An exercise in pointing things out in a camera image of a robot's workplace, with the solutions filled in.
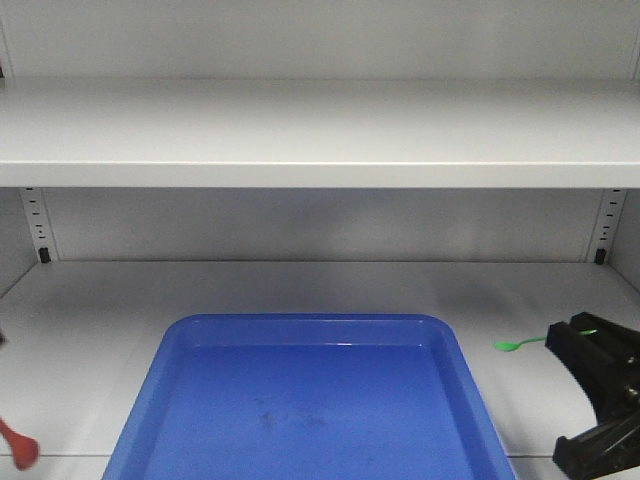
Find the grey cabinet shelf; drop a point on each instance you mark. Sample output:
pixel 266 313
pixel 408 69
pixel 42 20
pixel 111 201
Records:
pixel 81 336
pixel 108 132

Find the red plastic spoon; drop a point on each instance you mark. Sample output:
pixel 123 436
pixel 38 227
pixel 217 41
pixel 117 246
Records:
pixel 25 450

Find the grey cabinet lower shelf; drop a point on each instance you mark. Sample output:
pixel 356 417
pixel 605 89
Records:
pixel 81 336

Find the blue plastic tray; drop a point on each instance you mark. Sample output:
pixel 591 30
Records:
pixel 309 396

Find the green plastic spoon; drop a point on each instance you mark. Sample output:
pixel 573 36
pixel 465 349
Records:
pixel 506 346

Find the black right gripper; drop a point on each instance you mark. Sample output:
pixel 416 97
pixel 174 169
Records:
pixel 606 366

